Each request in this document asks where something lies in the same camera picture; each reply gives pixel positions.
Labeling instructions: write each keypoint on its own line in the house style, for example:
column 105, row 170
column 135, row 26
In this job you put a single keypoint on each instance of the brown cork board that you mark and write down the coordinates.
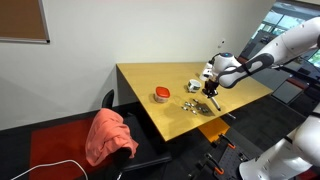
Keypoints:
column 20, row 20

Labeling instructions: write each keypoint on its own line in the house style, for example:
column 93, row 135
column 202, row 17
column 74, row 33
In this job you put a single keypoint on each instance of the black pegboard tool stand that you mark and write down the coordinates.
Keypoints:
column 230, row 163

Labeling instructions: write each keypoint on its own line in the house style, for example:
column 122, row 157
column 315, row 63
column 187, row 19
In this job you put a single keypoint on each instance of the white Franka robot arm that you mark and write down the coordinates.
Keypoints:
column 283, row 46

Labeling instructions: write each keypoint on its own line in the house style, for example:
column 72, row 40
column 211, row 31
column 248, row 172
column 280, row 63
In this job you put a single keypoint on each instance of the clear container red lid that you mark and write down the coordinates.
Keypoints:
column 162, row 91

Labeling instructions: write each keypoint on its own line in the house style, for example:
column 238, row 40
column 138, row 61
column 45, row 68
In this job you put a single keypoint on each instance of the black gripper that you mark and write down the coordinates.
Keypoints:
column 210, row 85

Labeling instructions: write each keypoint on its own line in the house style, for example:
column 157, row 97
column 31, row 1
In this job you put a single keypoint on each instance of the black office chair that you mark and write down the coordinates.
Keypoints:
column 146, row 156

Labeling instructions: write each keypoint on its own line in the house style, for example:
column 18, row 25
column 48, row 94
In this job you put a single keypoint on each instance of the white mug green band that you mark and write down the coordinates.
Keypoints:
column 193, row 87

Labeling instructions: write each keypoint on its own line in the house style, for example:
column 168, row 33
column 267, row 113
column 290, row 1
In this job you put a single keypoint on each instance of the orange black bar clamp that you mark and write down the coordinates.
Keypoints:
column 231, row 146
column 218, row 170

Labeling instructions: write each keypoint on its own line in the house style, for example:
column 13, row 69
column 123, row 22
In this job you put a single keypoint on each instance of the salmon pink cloth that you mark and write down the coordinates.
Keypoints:
column 106, row 133

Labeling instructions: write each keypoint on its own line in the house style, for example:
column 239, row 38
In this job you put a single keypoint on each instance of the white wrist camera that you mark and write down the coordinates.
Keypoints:
column 206, row 71

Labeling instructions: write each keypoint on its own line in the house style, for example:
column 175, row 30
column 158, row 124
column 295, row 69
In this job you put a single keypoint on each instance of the glass window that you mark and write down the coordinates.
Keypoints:
column 283, row 23

